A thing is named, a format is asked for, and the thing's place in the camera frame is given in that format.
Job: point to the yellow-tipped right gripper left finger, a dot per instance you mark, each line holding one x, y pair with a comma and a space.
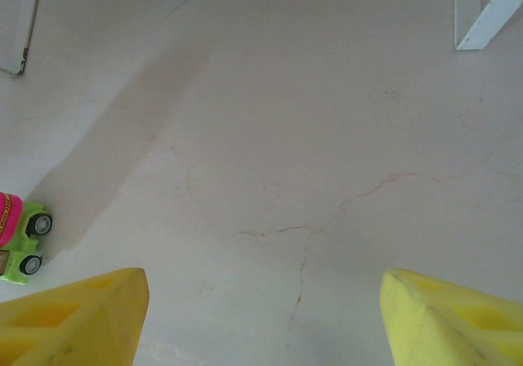
61, 329

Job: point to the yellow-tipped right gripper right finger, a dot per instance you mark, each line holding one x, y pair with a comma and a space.
457, 333

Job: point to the green truck with pink mixer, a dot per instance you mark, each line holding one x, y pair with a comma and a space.
28, 219

